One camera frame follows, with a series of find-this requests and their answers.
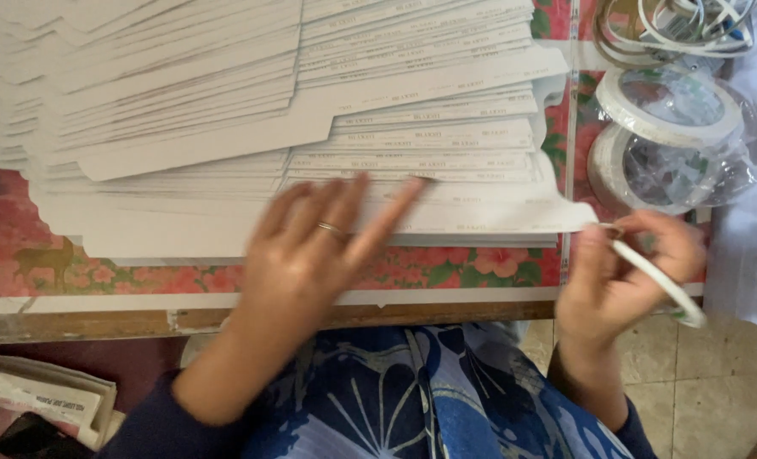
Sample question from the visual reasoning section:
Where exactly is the person's right hand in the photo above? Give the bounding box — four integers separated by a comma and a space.
553, 210, 709, 359

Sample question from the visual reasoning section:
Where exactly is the person's left hand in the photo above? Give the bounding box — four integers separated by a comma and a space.
241, 172, 431, 334

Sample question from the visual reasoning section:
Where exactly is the thin white tape roll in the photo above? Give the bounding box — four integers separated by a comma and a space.
598, 222, 709, 330

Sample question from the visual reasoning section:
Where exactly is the white cloth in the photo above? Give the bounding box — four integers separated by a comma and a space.
703, 0, 757, 334

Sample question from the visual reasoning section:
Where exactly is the wide white tape roll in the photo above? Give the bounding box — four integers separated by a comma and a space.
595, 66, 744, 149
587, 123, 718, 216

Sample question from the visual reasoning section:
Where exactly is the clear plastic bag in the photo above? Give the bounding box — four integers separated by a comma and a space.
575, 62, 757, 216

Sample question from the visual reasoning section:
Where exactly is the pink floral table cover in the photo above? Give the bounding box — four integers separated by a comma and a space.
0, 0, 714, 300

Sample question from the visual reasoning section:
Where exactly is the stack of white card sheets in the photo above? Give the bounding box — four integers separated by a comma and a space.
0, 0, 599, 261

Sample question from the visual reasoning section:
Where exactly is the blue patterned garment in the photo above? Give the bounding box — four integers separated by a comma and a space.
181, 322, 639, 459

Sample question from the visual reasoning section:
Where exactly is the heap of tape rings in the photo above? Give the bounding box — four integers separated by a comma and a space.
592, 0, 757, 71

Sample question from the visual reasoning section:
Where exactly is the folded newspaper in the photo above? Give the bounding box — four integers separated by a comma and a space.
0, 351, 118, 451

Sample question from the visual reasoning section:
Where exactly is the black phone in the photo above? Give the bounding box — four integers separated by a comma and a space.
0, 411, 95, 459

